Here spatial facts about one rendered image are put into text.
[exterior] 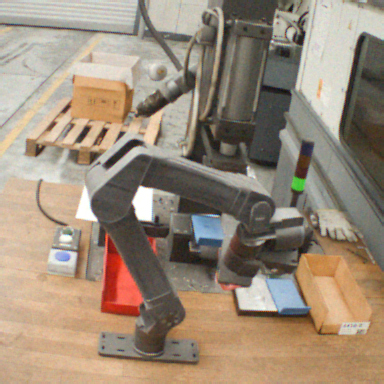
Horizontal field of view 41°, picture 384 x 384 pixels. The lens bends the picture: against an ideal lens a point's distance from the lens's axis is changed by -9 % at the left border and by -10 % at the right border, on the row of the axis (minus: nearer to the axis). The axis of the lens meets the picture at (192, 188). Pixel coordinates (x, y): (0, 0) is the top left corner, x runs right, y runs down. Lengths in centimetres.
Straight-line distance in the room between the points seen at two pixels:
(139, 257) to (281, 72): 358
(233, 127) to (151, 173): 44
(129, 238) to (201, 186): 14
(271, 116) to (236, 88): 324
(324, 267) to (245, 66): 56
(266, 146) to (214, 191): 366
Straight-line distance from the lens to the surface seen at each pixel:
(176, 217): 140
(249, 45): 120
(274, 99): 443
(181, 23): 1048
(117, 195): 82
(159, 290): 95
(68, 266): 125
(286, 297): 129
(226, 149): 129
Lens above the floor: 162
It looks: 24 degrees down
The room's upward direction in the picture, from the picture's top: 10 degrees clockwise
